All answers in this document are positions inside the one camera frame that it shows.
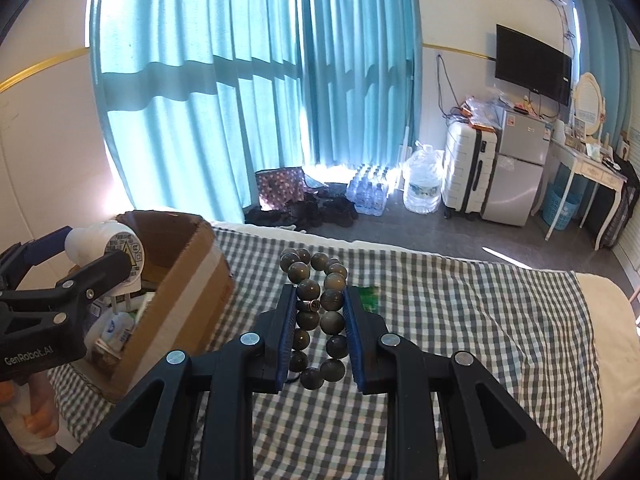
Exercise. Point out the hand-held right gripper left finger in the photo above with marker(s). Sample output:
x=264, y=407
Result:
x=285, y=340

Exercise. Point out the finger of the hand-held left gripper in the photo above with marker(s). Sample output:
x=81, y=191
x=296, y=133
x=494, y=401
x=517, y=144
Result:
x=95, y=272
x=42, y=247

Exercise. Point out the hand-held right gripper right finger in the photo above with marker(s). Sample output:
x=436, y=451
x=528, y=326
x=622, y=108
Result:
x=355, y=345

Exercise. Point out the white plug adapter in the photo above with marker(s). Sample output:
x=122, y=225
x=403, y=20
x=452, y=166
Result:
x=100, y=240

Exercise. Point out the light blue white tube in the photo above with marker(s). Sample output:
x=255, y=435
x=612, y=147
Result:
x=115, y=330

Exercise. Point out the brown cardboard box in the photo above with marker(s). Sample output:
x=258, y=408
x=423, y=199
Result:
x=185, y=285

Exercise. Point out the person's left hand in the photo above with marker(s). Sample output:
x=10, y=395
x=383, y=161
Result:
x=37, y=405

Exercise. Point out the small green packet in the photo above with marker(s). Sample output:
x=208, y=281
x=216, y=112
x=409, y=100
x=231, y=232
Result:
x=370, y=300

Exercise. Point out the pile of black shoes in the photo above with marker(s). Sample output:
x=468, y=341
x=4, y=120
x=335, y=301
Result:
x=340, y=210

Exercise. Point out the floral fabric bag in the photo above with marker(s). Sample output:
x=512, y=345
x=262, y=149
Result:
x=277, y=187

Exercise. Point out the pack of water bottles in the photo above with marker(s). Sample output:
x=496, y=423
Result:
x=370, y=192

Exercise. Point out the large clear water jug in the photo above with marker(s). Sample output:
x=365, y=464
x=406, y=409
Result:
x=422, y=185

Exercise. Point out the white suitcase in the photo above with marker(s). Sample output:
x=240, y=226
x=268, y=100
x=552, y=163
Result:
x=462, y=170

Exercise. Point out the teal curtain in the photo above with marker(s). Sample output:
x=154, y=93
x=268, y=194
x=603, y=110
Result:
x=605, y=35
x=200, y=85

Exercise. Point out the blue plastic basket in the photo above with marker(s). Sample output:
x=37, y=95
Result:
x=560, y=210

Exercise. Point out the silver small fridge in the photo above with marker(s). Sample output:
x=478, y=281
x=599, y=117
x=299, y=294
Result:
x=520, y=145

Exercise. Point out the clear plastic bag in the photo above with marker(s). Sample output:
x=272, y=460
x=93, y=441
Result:
x=480, y=107

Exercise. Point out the white dressing table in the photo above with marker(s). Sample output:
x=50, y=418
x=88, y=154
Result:
x=590, y=167

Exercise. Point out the black clothes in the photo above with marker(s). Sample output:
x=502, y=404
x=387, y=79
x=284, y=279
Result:
x=617, y=205

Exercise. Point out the oval white mirror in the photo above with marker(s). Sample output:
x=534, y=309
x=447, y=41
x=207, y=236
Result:
x=587, y=102

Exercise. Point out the black wall television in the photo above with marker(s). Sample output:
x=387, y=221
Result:
x=530, y=65

